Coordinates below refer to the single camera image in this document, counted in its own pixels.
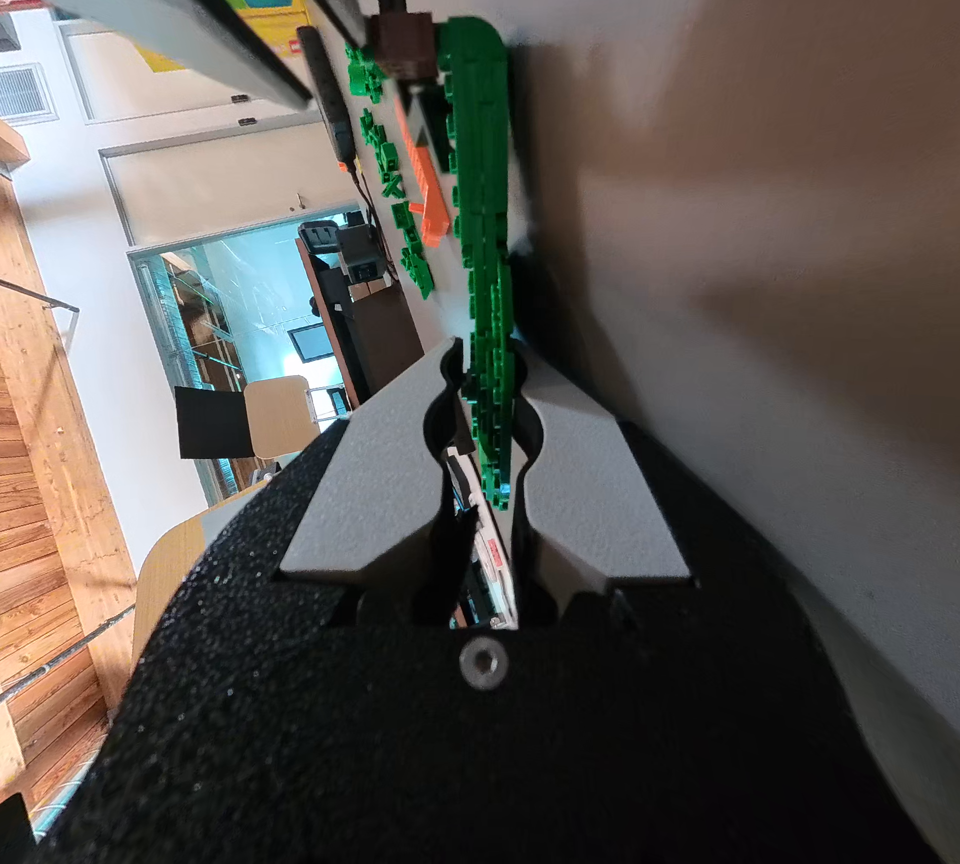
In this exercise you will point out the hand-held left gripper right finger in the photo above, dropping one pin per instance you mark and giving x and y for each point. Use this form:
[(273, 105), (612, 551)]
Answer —
[(600, 504)]

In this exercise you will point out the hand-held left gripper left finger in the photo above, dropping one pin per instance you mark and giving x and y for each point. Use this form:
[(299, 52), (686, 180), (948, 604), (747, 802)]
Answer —
[(367, 496)]

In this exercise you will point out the green brick leaf build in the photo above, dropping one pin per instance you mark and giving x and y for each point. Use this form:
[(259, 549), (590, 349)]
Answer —
[(484, 203)]

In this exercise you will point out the grey desk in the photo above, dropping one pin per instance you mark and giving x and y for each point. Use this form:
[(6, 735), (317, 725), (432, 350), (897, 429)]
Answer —
[(675, 429)]

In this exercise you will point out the dark brown wooden desk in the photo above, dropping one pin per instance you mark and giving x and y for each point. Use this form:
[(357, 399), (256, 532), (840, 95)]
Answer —
[(390, 339)]

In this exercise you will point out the tan board with black panel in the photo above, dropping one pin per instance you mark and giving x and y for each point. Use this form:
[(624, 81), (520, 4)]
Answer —
[(274, 414)]

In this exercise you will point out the small dark framed screen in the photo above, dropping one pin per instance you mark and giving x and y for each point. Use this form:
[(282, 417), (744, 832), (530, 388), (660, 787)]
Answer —
[(309, 344)]

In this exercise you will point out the row of green brick pieces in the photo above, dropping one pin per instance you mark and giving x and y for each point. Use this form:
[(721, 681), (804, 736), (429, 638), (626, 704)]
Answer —
[(386, 155)]

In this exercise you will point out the wooden book stand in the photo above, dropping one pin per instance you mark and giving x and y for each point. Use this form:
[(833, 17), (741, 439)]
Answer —
[(161, 579)]

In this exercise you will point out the grey box device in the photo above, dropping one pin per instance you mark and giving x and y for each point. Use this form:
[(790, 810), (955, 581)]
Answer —
[(360, 256)]

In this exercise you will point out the orange brick separator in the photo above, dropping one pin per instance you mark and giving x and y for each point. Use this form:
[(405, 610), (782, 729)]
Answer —
[(429, 196)]

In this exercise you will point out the white wall vent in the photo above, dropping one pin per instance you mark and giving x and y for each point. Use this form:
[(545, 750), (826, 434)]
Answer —
[(26, 92)]

